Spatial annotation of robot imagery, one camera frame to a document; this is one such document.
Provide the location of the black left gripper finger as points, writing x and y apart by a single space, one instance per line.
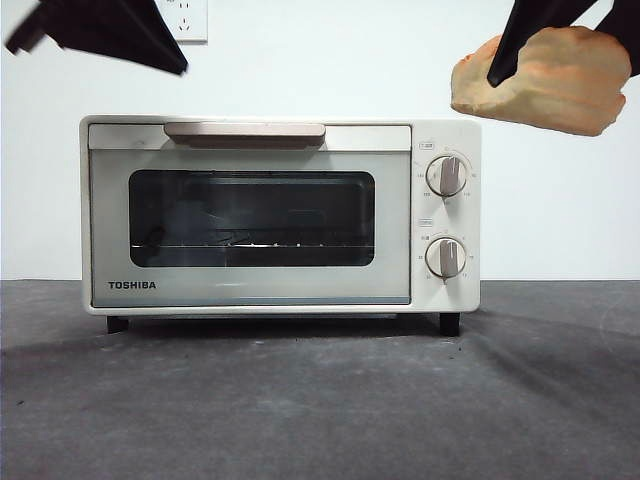
115 22
125 57

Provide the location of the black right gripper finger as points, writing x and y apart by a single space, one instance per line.
627 40
520 35

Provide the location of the golden bread loaf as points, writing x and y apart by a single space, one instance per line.
560 80

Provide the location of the white Toshiba toaster oven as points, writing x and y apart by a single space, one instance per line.
447 135

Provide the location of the white round oven knob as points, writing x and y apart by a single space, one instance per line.
447 257
449 176

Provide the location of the white wall socket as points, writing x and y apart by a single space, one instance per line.
192 25

